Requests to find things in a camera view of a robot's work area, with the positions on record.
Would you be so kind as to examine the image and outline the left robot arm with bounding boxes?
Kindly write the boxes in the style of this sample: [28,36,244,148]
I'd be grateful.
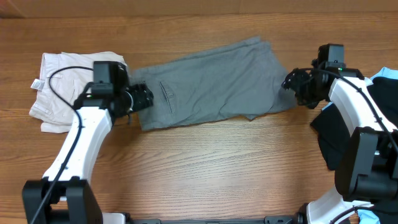
[22,61,154,224]

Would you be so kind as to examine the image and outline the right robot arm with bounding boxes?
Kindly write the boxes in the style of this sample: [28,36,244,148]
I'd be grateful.
[282,44,397,223]

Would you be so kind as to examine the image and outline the black shirt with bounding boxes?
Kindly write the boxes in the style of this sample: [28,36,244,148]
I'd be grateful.
[310,76,398,224]

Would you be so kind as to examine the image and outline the light blue shirt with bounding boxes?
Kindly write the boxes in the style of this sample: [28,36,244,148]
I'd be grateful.
[311,67,397,224]

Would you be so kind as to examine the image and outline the folded beige shorts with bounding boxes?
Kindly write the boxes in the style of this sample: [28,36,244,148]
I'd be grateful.
[29,52,125,133]

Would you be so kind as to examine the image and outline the grey shorts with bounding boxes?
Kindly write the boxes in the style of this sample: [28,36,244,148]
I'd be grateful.
[132,37,296,131]

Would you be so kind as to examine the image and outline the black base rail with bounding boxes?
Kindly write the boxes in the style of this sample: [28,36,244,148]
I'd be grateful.
[102,212,351,224]

